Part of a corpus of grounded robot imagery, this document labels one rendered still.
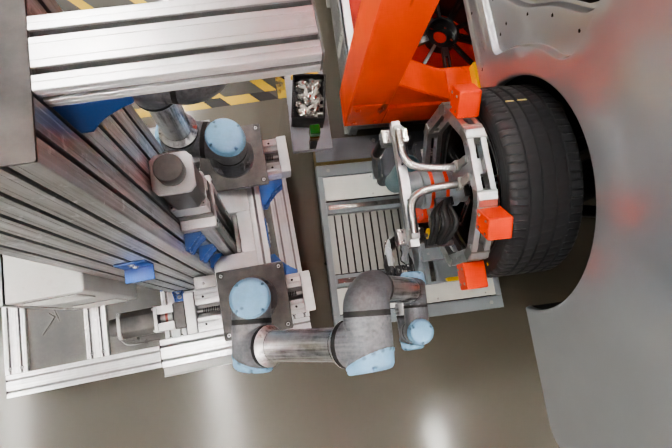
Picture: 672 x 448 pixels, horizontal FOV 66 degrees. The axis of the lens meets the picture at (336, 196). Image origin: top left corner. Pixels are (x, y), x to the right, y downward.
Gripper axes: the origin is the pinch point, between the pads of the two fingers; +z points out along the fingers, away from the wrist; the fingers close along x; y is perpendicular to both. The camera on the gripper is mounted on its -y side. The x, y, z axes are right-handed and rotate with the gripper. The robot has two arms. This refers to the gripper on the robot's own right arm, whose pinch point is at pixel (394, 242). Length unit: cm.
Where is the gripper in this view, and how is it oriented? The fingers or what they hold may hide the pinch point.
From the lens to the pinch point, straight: 178.6
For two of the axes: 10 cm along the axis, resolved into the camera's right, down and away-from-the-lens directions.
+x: -9.9, 1.1, -1.2
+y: 1.0, -2.3, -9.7
